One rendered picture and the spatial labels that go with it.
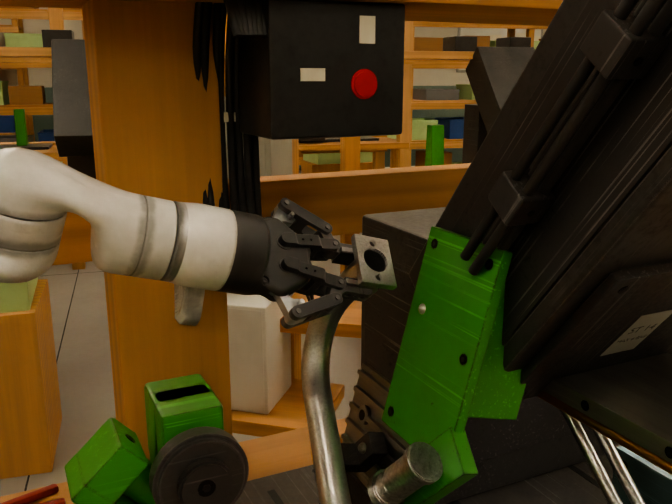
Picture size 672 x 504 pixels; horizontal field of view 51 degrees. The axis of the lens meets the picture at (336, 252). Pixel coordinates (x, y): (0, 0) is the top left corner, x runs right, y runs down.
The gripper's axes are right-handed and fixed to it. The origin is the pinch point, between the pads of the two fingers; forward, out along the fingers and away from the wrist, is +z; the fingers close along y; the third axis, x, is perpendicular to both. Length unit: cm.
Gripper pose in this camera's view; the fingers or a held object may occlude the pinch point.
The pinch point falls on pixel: (354, 272)
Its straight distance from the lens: 70.5
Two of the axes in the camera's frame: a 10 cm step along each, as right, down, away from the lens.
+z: 8.7, 1.6, 4.7
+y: -1.2, -8.5, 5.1
